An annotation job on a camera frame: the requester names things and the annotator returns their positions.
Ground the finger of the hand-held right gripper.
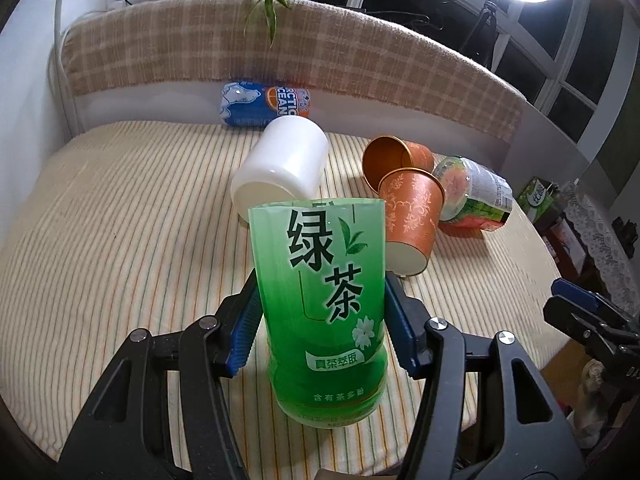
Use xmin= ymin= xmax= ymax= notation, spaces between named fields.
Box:
xmin=543 ymin=278 xmax=640 ymax=361

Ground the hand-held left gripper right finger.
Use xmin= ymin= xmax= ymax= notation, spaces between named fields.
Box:
xmin=384 ymin=275 xmax=587 ymax=480

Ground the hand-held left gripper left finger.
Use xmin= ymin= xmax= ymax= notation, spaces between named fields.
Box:
xmin=59 ymin=269 xmax=262 ymax=480

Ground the green bottle cup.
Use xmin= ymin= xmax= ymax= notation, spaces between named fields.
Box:
xmin=248 ymin=198 xmax=388 ymax=415

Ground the orange patterned paper cup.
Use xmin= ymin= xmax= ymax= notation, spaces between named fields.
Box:
xmin=378 ymin=169 xmax=445 ymax=276

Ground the clear fruit label bottle cup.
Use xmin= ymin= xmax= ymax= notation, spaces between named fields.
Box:
xmin=433 ymin=156 xmax=514 ymax=232

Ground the white plastic cup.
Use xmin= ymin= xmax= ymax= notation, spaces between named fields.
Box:
xmin=230 ymin=117 xmax=329 ymax=221

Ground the white lace cloth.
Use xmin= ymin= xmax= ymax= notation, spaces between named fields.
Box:
xmin=562 ymin=187 xmax=638 ymax=306

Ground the green tissue box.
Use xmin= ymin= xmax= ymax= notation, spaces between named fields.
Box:
xmin=516 ymin=177 xmax=560 ymax=223

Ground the blue and orange can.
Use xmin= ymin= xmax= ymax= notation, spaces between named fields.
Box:
xmin=220 ymin=82 xmax=313 ymax=126

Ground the checkered cloth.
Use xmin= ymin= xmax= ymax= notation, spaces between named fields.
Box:
xmin=61 ymin=0 xmax=529 ymax=145

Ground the black tripod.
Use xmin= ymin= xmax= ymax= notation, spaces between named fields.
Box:
xmin=457 ymin=0 xmax=501 ymax=58

